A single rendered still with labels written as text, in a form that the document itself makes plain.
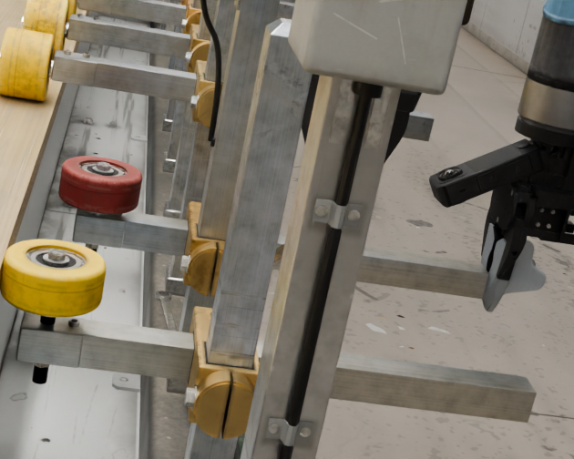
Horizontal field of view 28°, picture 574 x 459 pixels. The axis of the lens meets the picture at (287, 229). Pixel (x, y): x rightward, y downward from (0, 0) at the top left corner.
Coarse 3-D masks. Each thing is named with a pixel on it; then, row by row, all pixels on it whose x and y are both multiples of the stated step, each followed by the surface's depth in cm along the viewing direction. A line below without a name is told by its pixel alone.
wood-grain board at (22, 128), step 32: (0, 0) 191; (0, 32) 167; (0, 96) 134; (0, 128) 122; (32, 128) 124; (0, 160) 112; (32, 160) 114; (0, 192) 103; (0, 224) 96; (0, 256) 90
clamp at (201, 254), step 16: (192, 208) 119; (192, 224) 114; (192, 240) 111; (208, 240) 111; (224, 240) 112; (192, 256) 110; (208, 256) 109; (192, 272) 110; (208, 272) 110; (208, 288) 110
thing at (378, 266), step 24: (96, 216) 114; (120, 216) 115; (144, 216) 117; (96, 240) 115; (120, 240) 115; (144, 240) 115; (168, 240) 116; (384, 264) 119; (408, 264) 120; (432, 264) 120; (456, 264) 122; (480, 264) 123; (408, 288) 120; (432, 288) 121; (456, 288) 121; (480, 288) 121
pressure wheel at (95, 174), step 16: (80, 160) 115; (96, 160) 116; (112, 160) 117; (64, 176) 112; (80, 176) 111; (96, 176) 111; (112, 176) 113; (128, 176) 113; (64, 192) 112; (80, 192) 111; (96, 192) 111; (112, 192) 111; (128, 192) 112; (80, 208) 111; (96, 208) 111; (112, 208) 112; (128, 208) 113
